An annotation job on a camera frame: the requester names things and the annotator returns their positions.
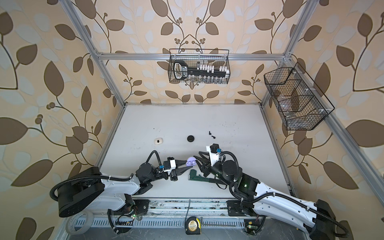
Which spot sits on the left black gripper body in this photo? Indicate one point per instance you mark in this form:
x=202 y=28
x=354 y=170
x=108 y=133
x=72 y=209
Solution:
x=172 y=177

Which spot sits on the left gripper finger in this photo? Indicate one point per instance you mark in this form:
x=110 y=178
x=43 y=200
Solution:
x=180 y=163
x=180 y=171

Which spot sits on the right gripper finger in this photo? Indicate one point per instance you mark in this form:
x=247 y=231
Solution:
x=202 y=163
x=205 y=155

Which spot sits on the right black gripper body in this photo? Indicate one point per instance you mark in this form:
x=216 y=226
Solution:
x=217 y=171

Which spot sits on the purple round charging case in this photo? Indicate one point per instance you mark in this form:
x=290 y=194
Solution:
x=191 y=161

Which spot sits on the black round charging case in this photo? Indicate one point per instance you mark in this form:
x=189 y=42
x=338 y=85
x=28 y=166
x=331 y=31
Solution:
x=190 y=138

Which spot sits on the white earbud charging case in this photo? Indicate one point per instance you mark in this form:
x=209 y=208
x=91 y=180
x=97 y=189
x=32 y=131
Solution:
x=158 y=141

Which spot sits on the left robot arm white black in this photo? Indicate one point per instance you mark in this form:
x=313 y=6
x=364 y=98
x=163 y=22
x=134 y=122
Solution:
x=91 y=190

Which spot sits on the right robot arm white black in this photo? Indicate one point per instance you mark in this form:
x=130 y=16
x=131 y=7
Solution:
x=315 y=219

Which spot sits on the green black pipe wrench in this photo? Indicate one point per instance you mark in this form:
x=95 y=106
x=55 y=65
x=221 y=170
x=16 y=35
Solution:
x=193 y=176

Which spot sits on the yellow black tape measure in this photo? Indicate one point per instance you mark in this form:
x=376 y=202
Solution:
x=193 y=226

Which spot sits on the black socket set holder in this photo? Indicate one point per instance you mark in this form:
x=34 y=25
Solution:
x=183 y=71

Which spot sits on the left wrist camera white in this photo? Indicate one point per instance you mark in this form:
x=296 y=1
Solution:
x=168 y=166

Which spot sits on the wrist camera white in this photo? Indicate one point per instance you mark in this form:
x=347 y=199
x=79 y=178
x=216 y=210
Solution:
x=168 y=166
x=214 y=153

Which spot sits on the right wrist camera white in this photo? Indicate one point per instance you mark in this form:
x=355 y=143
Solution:
x=214 y=153

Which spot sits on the back wire basket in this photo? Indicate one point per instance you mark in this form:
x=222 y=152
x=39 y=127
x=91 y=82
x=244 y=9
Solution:
x=216 y=57

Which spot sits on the wire basket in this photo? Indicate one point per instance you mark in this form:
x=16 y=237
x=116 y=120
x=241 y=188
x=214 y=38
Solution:
x=300 y=101
x=216 y=57

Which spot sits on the right wire basket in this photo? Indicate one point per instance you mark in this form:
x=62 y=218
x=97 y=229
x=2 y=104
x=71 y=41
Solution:
x=300 y=101

